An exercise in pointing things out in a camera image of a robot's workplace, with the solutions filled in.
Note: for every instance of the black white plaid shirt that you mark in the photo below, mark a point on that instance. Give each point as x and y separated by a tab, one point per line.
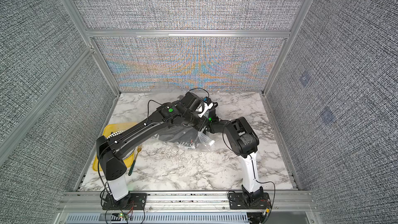
186	145

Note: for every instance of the green handled fork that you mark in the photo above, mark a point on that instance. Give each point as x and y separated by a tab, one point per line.
139	149

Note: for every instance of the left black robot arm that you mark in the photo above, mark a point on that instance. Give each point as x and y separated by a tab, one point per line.
110	153

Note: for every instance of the aluminium front rail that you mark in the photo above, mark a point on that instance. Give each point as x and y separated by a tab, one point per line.
191	201

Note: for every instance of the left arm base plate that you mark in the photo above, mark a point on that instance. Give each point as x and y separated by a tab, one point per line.
134	201

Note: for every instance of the white slotted cable duct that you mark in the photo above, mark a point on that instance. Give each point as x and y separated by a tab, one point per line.
159	218

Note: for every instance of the white patterned plate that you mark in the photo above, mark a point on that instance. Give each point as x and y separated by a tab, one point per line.
113	134

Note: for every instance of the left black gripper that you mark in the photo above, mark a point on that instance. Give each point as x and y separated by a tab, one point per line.
203	120

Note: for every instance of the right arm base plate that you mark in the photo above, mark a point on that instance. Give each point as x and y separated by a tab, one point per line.
239	200

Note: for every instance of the clear plastic vacuum bag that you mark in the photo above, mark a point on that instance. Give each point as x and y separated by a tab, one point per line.
188	122

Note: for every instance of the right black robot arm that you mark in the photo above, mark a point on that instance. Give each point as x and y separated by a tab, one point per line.
244	143

